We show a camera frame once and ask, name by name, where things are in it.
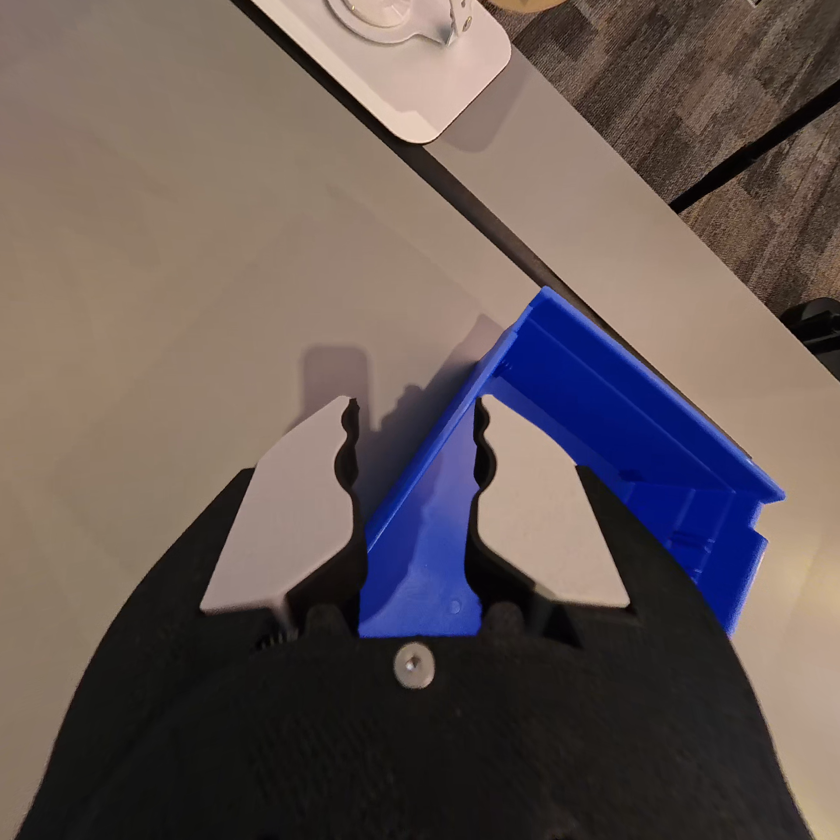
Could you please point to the black chair base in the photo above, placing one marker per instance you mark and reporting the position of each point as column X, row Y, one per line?
column 817, row 334

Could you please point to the black table frame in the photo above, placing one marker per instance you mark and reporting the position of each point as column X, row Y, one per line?
column 754, row 152

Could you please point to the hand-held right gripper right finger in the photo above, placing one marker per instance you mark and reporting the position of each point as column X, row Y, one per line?
column 551, row 525

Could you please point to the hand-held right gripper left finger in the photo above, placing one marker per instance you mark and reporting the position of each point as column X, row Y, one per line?
column 282, row 525

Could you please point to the blue plastic bin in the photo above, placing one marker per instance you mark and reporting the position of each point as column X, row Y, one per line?
column 590, row 394

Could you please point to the white sign stand base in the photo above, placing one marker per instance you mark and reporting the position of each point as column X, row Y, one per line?
column 420, row 85

